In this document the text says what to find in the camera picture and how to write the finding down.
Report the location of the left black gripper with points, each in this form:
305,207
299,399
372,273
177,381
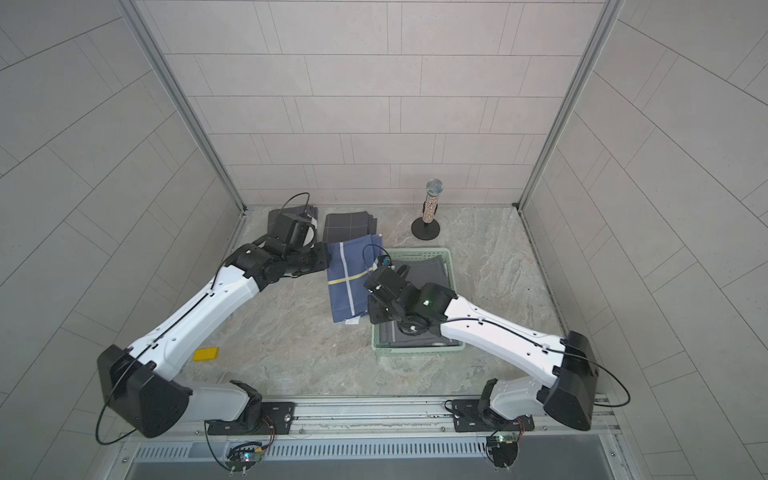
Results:
321,249

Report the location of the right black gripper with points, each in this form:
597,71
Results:
375,312

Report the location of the dark grey checked pillowcase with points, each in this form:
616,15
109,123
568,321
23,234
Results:
342,227
293,224

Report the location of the blue pillowcase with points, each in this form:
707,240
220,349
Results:
350,263

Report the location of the mint green plastic basket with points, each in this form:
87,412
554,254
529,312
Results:
427,264

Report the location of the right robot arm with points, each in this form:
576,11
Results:
561,372

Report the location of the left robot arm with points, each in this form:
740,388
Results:
138,381

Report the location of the stand with patterned tube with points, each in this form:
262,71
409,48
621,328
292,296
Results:
426,227

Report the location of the yellow block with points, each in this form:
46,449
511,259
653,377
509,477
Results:
205,354

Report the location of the left circuit board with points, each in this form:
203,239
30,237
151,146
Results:
241,458

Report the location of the aluminium rail frame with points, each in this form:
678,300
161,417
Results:
381,438

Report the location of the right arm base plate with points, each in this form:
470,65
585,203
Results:
467,417

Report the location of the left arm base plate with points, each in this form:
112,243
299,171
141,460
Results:
264,418

